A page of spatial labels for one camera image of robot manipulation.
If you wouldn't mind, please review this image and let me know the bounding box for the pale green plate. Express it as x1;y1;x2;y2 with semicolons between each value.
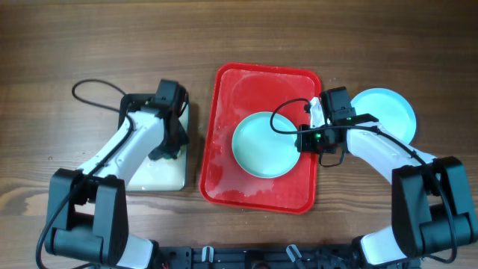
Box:
232;112;300;179

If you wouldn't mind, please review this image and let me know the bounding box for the light blue plate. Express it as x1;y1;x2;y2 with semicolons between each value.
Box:
351;88;417;144

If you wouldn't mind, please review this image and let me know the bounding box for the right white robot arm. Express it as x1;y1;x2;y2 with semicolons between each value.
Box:
297;93;477;268

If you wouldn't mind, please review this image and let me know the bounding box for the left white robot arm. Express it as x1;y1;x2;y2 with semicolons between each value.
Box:
35;102;188;268

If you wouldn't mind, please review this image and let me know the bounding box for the black tray with soapy water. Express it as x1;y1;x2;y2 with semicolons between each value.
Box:
120;94;189;192

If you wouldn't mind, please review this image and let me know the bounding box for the right black cable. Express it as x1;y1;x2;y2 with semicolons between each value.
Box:
269;98;459;265

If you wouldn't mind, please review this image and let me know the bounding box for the black cable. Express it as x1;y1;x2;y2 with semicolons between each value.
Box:
269;98;459;265
35;78;190;269

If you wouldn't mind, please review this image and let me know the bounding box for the left black cable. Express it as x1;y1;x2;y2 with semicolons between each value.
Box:
35;78;190;269

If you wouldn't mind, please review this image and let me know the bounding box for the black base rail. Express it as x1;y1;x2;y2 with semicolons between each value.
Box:
150;244;355;269

